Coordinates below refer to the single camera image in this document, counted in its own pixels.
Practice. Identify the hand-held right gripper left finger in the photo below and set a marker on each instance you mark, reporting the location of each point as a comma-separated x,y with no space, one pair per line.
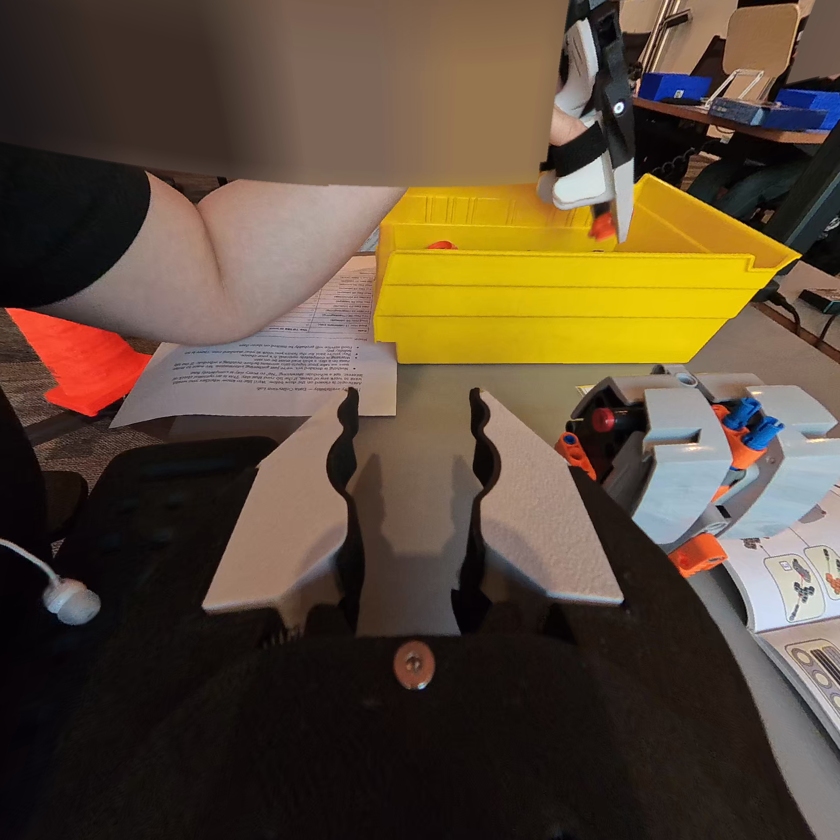
289,525

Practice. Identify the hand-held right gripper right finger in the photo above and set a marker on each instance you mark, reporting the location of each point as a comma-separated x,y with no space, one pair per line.
551,525

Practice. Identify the clear plastic stand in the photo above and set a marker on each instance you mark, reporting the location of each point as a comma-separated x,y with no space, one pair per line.
741,85

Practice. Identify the black chair armrest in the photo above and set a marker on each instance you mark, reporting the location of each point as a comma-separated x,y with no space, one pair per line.
164,472

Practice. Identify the white desk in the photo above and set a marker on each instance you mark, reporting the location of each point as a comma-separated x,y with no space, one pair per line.
525,407

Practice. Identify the person's left hand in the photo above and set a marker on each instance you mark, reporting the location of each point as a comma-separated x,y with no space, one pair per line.
565,124

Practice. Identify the orange toothed wheel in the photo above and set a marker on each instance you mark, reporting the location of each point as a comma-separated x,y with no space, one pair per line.
441,245

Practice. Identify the yellow plastic bin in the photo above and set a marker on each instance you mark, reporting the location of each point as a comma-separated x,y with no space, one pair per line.
558,308

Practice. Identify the printed paper sheet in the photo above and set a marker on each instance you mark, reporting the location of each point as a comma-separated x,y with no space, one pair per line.
262,380

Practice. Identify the person's left forearm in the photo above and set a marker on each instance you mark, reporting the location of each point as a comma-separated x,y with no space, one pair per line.
262,256

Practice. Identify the small orange brick piece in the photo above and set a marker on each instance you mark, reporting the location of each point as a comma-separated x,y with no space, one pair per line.
602,226

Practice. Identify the grey brick-built model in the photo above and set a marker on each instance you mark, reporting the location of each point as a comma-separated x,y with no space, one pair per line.
682,459

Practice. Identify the person's black shirt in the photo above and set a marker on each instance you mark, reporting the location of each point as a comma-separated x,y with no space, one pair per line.
59,223

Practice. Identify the orange floor cone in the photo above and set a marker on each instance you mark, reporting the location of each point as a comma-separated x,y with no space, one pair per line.
85,361

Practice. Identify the wooden background table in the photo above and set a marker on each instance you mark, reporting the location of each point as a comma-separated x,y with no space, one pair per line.
735,124

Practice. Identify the blue box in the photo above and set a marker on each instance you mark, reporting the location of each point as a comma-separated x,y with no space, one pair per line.
807,108
676,85

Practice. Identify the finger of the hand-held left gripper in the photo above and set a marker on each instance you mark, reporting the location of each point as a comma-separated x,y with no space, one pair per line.
625,203

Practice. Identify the beige chair back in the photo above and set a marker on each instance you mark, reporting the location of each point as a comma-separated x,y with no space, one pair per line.
764,39

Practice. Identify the building instruction booklet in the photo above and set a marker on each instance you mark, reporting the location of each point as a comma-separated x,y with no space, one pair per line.
781,584

